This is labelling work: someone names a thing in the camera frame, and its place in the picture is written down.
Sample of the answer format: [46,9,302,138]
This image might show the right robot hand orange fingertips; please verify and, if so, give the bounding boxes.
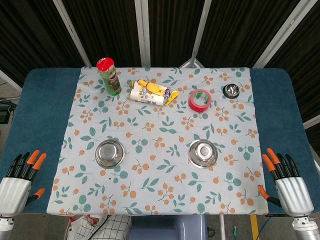
[257,147,315,218]

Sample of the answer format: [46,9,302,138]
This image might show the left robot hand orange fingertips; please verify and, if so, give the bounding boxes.
[0,149,48,217]

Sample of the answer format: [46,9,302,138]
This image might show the steel bowl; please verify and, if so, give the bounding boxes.
[95,139,126,169]
[188,139,219,169]

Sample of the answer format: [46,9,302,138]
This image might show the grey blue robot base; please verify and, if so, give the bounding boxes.
[128,214,209,240]

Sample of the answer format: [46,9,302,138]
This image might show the floral tablecloth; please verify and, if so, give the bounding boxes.
[46,66,270,216]

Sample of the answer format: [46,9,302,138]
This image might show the teal blue table cover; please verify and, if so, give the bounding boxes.
[0,67,320,216]

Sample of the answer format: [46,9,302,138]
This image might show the white checked fabric bag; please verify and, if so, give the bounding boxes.
[66,214,133,240]

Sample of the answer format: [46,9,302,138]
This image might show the silver service bell black base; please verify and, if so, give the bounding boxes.
[222,83,240,99]

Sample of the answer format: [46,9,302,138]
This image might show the red tape roll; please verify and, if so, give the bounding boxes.
[188,89,212,113]

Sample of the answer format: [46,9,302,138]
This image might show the green Pringles can red lid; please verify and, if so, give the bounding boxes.
[96,57,123,96]

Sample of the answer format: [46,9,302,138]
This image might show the yellow blue snack packet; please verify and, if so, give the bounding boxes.
[163,87,180,106]

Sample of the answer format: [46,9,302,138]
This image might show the white roll pack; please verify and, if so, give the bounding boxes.
[127,79,169,107]

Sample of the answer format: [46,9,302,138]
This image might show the white metal frame post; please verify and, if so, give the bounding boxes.
[52,0,92,68]
[252,0,311,69]
[0,69,23,91]
[134,0,152,68]
[179,0,213,69]
[303,113,320,130]

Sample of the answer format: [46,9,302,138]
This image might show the black cables bundle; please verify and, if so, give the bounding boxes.
[0,96,19,125]

